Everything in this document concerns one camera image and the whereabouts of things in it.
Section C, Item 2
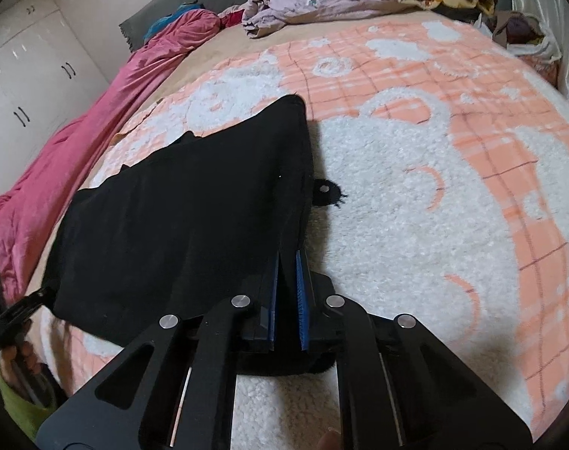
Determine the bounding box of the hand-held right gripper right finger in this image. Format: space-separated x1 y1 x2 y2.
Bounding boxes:
294 249 533 450

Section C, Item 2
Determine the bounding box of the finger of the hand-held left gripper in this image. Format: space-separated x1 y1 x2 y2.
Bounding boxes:
0 288 57 348

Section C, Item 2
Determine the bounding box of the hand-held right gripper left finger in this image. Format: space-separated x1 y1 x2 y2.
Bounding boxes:
34 250 282 450

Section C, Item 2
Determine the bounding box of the black garment with orange cuff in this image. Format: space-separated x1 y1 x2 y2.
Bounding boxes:
45 94 337 378

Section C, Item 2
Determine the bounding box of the white bag of clothes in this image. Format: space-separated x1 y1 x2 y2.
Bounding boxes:
493 9 566 86

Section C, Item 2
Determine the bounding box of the person's left hand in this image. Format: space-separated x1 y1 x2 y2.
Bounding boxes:
0 336 45 378

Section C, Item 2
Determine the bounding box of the person's right hand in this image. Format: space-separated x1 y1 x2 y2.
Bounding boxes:
316 431 344 450

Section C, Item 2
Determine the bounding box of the pink duvet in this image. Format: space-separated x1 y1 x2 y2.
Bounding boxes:
0 8 220 291

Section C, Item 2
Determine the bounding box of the peach and white fleece blanket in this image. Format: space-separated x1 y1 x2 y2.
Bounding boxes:
38 21 569 450

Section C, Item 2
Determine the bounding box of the white wardrobe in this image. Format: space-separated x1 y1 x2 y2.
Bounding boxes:
0 0 113 203

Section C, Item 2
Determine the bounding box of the beige bed sheet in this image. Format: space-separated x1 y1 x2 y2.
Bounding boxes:
148 9 436 114

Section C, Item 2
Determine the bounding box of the red cloth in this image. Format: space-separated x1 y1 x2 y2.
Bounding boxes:
219 7 248 30

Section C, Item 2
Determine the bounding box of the lilac garment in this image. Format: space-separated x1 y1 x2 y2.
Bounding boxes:
241 0 424 41

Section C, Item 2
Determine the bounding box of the blue cloth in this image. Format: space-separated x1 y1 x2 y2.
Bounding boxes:
143 4 205 44

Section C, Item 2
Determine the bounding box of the white satin curtain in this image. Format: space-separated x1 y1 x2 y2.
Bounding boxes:
505 0 569 119

